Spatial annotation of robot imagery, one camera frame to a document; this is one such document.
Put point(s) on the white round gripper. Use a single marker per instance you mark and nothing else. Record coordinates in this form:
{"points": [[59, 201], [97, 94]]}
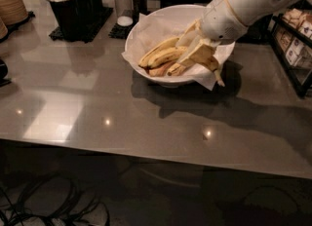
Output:
{"points": [[221, 22]]}

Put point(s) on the yellow banana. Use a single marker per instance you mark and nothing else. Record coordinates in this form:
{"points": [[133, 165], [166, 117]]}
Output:
{"points": [[171, 42], [212, 64], [164, 56]]}

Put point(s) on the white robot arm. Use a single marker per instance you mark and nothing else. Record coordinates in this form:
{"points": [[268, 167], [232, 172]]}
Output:
{"points": [[249, 11]]}

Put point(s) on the right spotted banana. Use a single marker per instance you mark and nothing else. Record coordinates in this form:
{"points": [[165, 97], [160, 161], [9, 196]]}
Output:
{"points": [[176, 69]]}

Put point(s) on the white paper bowl liner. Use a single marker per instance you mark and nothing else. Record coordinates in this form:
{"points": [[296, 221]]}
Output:
{"points": [[165, 48]]}

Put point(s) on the orange-toned banana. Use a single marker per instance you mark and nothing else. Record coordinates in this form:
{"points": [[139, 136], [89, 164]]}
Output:
{"points": [[161, 70]]}

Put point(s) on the small black shaker mat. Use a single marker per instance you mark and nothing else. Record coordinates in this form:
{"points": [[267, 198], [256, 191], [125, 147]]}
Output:
{"points": [[120, 32]]}

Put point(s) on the glass salt shaker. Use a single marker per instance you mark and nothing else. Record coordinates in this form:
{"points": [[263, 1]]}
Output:
{"points": [[123, 4]]}

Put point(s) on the black snack display rack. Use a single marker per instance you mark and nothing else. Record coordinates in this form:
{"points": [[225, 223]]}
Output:
{"points": [[291, 40]]}

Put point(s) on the front black cutlery holder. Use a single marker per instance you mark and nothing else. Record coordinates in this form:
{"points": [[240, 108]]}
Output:
{"points": [[66, 14]]}

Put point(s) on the dark object at left edge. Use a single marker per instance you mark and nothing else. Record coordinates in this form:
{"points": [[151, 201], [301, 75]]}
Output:
{"points": [[3, 74]]}

